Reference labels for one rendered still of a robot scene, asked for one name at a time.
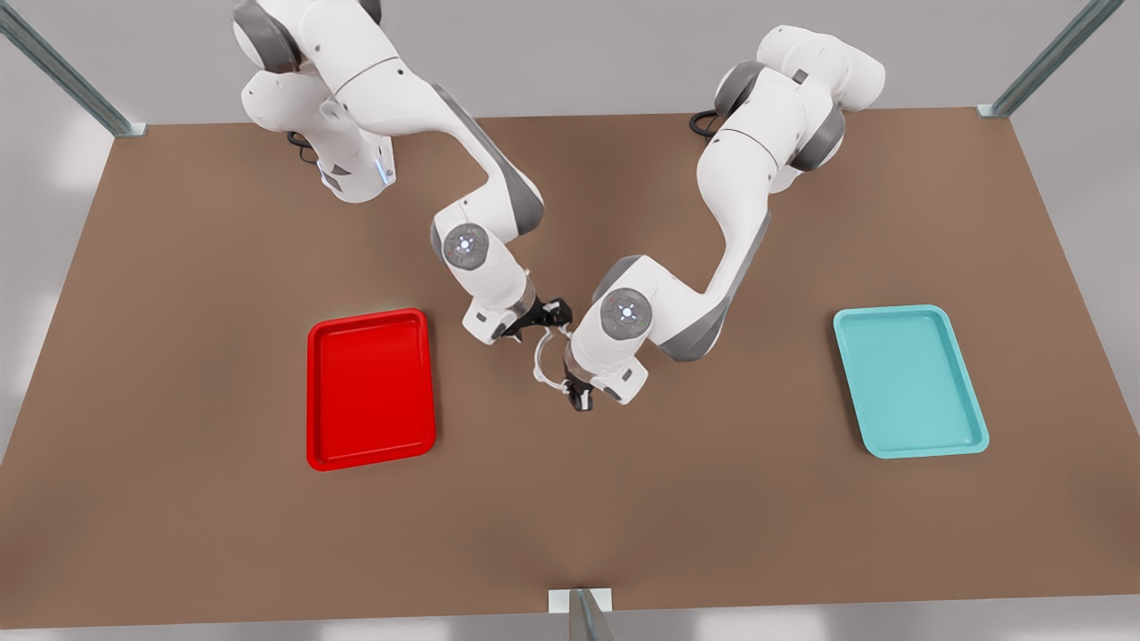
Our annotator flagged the teal rectangular tray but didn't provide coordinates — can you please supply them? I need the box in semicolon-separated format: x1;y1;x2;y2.
833;304;991;460

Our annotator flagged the silver frame post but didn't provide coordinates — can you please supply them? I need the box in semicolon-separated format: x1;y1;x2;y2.
0;0;149;138
976;0;1126;119
547;588;615;641

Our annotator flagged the red rectangular tray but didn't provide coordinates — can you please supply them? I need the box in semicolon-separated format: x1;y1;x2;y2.
306;308;437;472

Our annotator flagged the silver drainage pipe clamp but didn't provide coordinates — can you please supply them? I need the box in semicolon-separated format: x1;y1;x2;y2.
532;326;573;390

